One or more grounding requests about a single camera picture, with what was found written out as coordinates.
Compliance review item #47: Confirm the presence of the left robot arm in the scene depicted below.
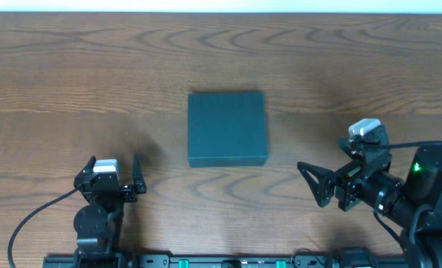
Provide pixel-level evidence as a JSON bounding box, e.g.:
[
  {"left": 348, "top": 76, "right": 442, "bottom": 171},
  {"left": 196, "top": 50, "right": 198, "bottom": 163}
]
[{"left": 74, "top": 156, "right": 147, "bottom": 267}]

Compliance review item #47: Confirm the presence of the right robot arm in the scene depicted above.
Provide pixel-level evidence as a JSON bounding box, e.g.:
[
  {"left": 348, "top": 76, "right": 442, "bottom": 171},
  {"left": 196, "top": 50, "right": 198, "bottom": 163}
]
[{"left": 297, "top": 118, "right": 442, "bottom": 267}]

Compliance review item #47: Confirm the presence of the dark green box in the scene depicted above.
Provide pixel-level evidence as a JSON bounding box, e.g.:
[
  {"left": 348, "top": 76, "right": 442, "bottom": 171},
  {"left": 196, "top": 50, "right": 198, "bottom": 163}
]
[{"left": 188, "top": 92, "right": 269, "bottom": 168}]

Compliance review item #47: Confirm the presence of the black mounting rail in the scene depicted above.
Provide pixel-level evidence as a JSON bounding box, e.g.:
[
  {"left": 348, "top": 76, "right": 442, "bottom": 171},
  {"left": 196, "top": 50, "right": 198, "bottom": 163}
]
[{"left": 42, "top": 255, "right": 330, "bottom": 268}]

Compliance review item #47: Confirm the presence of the left black cable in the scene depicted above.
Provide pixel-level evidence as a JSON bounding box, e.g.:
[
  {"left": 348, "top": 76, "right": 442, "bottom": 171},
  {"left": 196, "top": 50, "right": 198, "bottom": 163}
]
[{"left": 7, "top": 188, "right": 81, "bottom": 268}]

